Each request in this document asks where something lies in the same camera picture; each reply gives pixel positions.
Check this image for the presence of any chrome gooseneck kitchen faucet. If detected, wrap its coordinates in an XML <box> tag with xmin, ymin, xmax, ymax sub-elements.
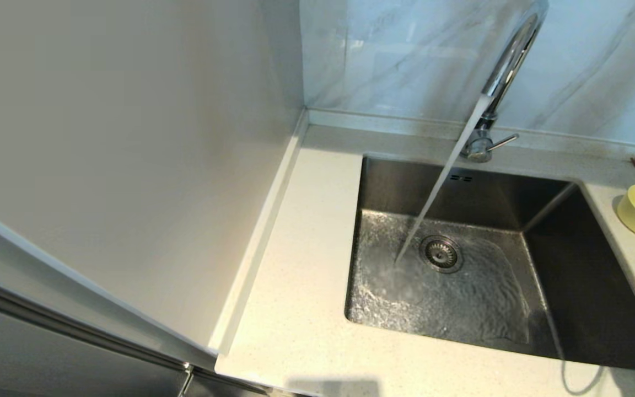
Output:
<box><xmin>459</xmin><ymin>0</ymin><xmax>550</xmax><ymax>163</ymax></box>

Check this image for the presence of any stainless steel sink basin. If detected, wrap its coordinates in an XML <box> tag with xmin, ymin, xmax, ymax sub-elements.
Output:
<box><xmin>343</xmin><ymin>155</ymin><xmax>635</xmax><ymax>371</ymax></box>

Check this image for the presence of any round metal drain strainer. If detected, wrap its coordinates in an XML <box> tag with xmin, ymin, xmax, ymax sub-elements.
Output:
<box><xmin>418</xmin><ymin>235</ymin><xmax>464</xmax><ymax>274</ymax></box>

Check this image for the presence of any running water stream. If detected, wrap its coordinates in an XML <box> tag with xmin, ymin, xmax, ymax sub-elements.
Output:
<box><xmin>395</xmin><ymin>95</ymin><xmax>494</xmax><ymax>265</ymax></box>

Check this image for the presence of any grey steel cabinet front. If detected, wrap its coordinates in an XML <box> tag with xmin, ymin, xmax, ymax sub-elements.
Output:
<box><xmin>0</xmin><ymin>269</ymin><xmax>274</xmax><ymax>397</ymax></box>

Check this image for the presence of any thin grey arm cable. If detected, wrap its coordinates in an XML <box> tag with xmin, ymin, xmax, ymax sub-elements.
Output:
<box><xmin>562</xmin><ymin>357</ymin><xmax>606</xmax><ymax>396</ymax></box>

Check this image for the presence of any steel cabinet handle rail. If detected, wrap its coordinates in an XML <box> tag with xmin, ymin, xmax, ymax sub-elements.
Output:
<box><xmin>0</xmin><ymin>270</ymin><xmax>194</xmax><ymax>373</ymax></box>

